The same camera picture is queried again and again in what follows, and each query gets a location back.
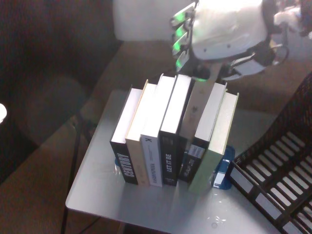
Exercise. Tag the white spine book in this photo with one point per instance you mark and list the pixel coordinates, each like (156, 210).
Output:
(153, 117)

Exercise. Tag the black covered book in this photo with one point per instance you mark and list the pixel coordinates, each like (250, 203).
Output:
(174, 117)

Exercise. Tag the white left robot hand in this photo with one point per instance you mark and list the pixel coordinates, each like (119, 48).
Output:
(2, 112)

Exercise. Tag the pale green book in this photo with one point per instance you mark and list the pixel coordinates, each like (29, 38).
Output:
(217, 141)

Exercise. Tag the black mesh file rack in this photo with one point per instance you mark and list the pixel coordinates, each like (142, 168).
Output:
(275, 151)

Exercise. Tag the dark curtain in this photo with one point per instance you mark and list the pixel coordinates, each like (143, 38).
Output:
(48, 48)

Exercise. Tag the dark book with barcode label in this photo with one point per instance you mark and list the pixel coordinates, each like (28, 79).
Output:
(202, 126)

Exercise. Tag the blue bookend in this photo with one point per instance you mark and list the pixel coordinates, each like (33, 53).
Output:
(117, 167)
(225, 168)

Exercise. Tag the clear plastic scrap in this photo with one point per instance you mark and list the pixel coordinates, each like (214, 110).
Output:
(218, 212)

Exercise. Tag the small cream book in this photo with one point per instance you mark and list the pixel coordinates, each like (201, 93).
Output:
(195, 109)

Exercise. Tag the cream covered book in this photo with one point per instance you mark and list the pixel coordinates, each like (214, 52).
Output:
(139, 122)

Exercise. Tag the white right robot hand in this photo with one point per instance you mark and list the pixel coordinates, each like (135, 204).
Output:
(224, 29)

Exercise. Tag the black book with white lettering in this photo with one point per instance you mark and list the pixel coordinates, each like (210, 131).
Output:
(124, 126)

